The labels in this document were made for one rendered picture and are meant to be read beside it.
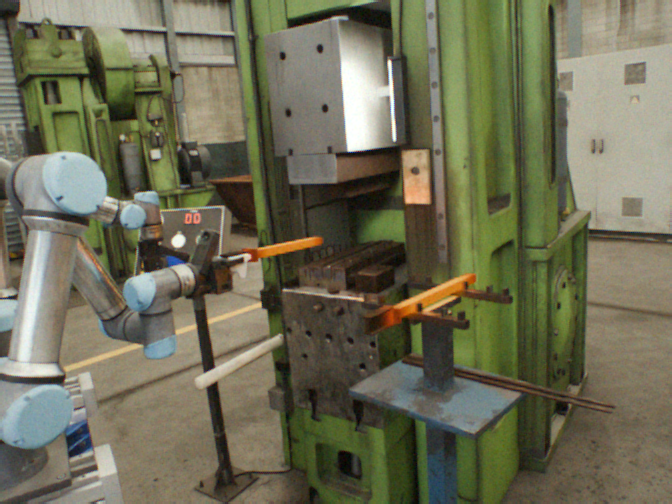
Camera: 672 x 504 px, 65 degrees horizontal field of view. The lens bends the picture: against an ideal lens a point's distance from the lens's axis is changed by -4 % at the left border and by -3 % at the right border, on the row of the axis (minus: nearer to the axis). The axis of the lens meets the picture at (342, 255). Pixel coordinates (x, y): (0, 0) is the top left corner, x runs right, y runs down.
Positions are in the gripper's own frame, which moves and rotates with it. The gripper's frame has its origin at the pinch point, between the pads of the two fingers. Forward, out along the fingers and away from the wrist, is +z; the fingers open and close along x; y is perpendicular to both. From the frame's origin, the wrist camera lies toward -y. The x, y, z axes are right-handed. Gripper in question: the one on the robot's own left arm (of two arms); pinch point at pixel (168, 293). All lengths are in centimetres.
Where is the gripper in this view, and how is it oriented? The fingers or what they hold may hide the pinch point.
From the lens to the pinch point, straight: 196.9
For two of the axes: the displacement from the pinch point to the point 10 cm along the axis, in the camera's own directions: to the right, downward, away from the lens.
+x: 5.0, 1.5, -8.6
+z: 0.8, 9.7, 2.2
